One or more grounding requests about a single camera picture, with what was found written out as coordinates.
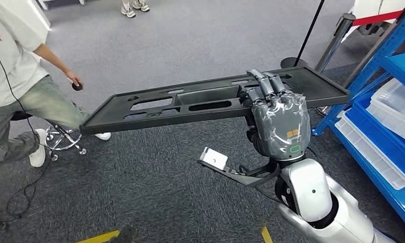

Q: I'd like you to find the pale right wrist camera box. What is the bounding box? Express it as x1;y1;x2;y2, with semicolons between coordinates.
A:
199;147;229;171

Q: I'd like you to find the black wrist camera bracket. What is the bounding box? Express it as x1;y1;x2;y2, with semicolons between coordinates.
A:
197;159;282;188

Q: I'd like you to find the person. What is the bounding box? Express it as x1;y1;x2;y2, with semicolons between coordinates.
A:
120;0;151;19
0;0;112;169

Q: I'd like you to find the thin black trailing cable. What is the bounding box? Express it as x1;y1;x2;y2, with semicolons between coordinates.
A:
0;42;54;232

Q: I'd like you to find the red barrier belt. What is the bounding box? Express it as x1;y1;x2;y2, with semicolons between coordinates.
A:
351;10;404;27

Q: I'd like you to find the black robot body part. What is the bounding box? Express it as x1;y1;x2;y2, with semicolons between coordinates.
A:
112;226;136;243

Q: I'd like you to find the blue plastic crate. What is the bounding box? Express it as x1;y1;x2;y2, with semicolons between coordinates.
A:
344;92;405;183

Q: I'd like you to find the person's left hand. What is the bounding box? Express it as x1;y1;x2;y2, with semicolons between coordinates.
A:
65;69;85;92

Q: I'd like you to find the thin black camera cable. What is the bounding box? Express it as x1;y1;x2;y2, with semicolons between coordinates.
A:
253;186;285;205

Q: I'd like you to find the white car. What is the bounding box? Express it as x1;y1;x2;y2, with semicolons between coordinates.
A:
341;0;405;54

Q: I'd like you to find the long black plastic part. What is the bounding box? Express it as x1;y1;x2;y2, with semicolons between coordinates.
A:
79;66;351;137

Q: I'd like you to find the blue metal shelf rack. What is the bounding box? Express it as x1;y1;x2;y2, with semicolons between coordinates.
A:
311;2;405;237

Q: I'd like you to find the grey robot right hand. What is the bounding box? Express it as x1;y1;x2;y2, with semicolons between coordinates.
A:
244;68;312;162

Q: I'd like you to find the yellow floor tape square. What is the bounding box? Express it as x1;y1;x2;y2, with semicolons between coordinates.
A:
75;226;273;243

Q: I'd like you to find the white plastic crate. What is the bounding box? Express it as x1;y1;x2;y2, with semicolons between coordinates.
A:
366;78;405;146
334;111;405;191

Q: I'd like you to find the chrome stool black seat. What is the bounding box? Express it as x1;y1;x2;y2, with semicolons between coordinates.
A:
10;111;88;163

